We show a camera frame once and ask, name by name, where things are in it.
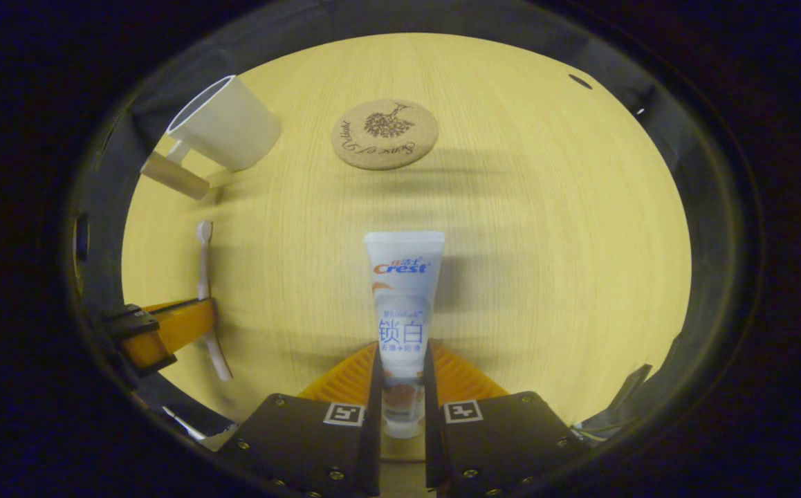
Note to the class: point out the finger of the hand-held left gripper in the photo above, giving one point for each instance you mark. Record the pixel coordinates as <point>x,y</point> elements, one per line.
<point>172,328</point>

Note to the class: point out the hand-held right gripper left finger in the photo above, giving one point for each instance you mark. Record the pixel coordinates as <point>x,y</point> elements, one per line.
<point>373,429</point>

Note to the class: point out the white toothpaste tube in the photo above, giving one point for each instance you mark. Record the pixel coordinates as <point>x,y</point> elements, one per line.
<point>404,311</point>

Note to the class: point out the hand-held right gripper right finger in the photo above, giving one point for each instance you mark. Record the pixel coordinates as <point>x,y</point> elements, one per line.
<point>430,443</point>

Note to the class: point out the round cork coaster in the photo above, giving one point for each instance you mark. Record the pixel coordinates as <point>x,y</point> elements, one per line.
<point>384,133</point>

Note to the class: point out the white toothbrush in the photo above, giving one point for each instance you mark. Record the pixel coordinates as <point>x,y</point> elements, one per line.
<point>204,270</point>

